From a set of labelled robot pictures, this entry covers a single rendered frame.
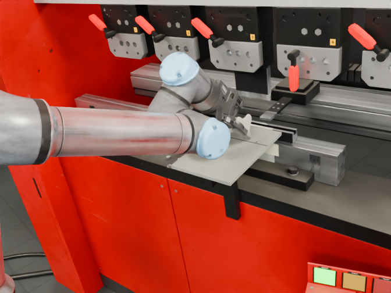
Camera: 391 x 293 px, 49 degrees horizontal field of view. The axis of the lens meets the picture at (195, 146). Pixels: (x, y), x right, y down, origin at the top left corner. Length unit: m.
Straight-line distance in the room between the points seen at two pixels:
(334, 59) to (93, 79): 1.13
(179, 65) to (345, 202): 0.54
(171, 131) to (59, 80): 1.07
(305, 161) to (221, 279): 0.55
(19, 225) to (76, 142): 2.26
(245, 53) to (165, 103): 0.31
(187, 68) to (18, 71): 0.90
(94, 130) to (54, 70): 1.10
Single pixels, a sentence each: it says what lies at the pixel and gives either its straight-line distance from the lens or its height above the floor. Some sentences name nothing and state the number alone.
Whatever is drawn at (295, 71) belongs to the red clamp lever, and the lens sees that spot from 1.02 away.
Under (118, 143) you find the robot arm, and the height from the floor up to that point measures 1.26.
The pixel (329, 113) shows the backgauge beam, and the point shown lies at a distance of 1.40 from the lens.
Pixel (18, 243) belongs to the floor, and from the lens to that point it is 2.74.
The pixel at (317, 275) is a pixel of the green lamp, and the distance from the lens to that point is 1.04.
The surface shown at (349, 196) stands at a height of 0.87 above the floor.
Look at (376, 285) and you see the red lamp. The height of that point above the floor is 0.81.
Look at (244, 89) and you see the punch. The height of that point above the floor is 1.11.
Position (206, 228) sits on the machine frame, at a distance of 1.37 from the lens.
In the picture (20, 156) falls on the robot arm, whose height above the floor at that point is 1.31.
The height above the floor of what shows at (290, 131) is 1.00.
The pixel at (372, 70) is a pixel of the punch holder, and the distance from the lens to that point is 0.99.
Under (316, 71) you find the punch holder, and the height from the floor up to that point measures 1.20.
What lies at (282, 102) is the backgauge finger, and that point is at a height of 1.00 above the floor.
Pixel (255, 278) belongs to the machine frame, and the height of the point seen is 0.54.
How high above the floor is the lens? 1.57
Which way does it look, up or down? 30 degrees down
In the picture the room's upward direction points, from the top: 9 degrees counter-clockwise
